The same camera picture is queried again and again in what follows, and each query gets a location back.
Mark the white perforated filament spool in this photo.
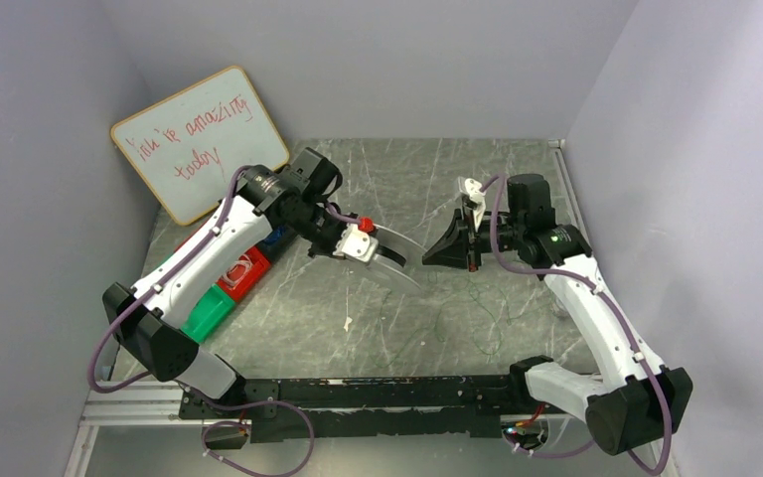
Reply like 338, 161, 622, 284
354, 226, 426, 295

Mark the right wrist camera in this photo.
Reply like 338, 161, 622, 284
456, 177, 487, 230

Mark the green storage bin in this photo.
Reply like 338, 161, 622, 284
181, 284, 236, 344

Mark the red storage bin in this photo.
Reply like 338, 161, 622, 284
217, 246, 271, 303

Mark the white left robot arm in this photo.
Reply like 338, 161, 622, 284
102, 148, 346, 408

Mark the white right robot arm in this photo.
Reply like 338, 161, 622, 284
422, 174, 693, 459

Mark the black storage bin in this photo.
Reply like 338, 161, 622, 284
257, 226, 297, 264

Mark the white cable coil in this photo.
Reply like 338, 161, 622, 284
227, 257, 255, 285

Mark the whiteboard with red writing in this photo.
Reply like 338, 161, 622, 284
110, 66, 290, 226

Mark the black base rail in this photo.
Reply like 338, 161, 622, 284
179, 374, 561, 443

